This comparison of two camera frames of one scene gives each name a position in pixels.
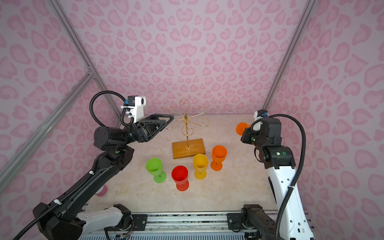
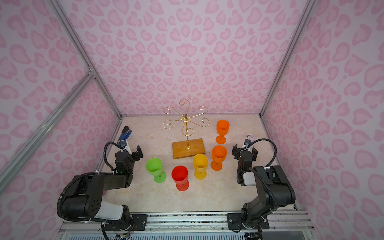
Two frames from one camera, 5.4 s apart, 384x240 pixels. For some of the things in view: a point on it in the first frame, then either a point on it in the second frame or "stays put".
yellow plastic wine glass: [200, 163] stays put
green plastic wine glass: [154, 166] stays put
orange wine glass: [241, 127] -> [222, 128]
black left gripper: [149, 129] -> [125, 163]
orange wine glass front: [219, 153] stays put
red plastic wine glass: [180, 174] stays put
